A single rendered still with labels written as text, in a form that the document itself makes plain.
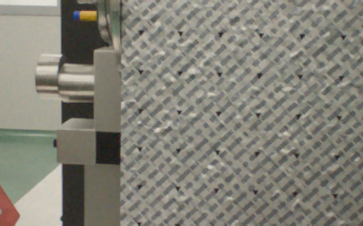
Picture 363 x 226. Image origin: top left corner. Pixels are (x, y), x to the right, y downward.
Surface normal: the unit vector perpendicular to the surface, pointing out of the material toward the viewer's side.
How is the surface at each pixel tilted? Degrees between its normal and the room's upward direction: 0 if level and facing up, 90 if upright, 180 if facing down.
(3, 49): 90
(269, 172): 90
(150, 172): 90
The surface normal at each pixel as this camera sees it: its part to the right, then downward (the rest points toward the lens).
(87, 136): -0.11, 0.16
